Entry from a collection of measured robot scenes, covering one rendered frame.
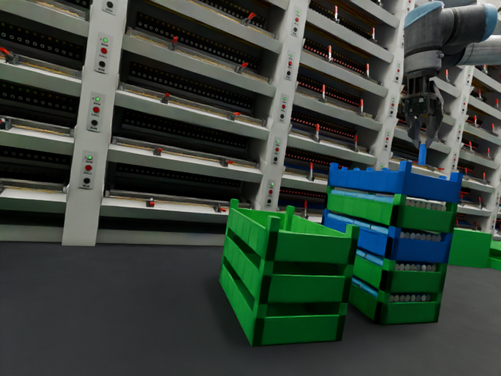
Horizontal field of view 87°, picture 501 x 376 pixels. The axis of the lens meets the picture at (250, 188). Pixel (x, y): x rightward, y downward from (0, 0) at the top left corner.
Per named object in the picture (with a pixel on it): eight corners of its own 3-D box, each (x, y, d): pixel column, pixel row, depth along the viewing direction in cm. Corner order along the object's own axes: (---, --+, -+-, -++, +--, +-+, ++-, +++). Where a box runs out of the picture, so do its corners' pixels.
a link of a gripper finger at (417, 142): (401, 149, 79) (404, 118, 77) (409, 148, 83) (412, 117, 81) (412, 149, 77) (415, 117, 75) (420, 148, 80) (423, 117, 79)
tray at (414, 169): (443, 181, 179) (451, 168, 176) (385, 168, 152) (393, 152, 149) (417, 169, 196) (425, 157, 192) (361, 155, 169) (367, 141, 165)
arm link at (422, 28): (455, -5, 67) (414, 0, 68) (453, 48, 69) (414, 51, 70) (432, 13, 77) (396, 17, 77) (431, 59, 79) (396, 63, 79)
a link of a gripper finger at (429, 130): (419, 149, 76) (417, 116, 75) (427, 148, 79) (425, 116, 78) (432, 148, 73) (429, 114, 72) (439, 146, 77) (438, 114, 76)
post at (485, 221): (490, 253, 215) (528, 39, 210) (484, 253, 211) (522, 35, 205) (461, 246, 233) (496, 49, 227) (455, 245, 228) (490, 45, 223)
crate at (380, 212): (453, 233, 69) (458, 203, 69) (395, 227, 63) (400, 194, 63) (369, 214, 98) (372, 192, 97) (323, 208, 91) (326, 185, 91)
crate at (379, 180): (458, 203, 69) (464, 173, 69) (400, 194, 63) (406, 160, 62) (372, 192, 97) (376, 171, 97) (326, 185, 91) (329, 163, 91)
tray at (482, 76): (509, 98, 208) (521, 80, 203) (470, 74, 181) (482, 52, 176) (481, 93, 225) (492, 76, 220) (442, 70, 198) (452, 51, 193)
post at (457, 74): (441, 252, 183) (485, 1, 178) (434, 252, 179) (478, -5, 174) (413, 244, 201) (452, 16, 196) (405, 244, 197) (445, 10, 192)
